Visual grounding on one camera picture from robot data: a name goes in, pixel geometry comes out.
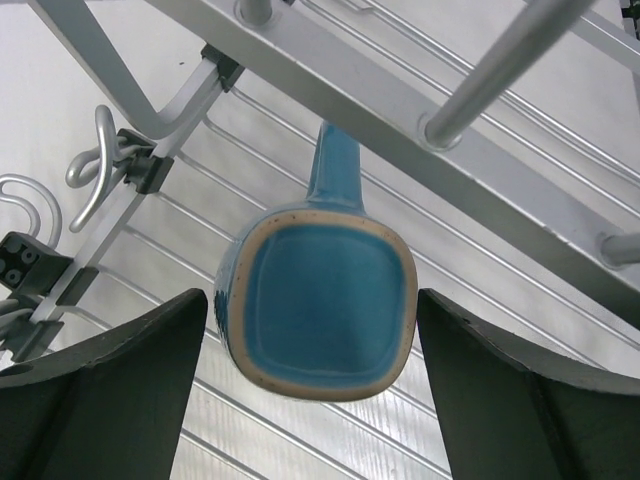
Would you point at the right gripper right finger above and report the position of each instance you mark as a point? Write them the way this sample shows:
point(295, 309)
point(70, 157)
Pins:
point(511, 409)

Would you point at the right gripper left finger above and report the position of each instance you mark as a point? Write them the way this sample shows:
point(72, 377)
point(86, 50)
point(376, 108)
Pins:
point(109, 407)

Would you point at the blue ceramic mug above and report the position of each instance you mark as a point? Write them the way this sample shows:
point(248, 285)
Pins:
point(315, 299)

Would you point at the silver metal dish rack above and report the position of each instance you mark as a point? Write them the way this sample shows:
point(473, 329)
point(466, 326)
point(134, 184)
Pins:
point(555, 158)

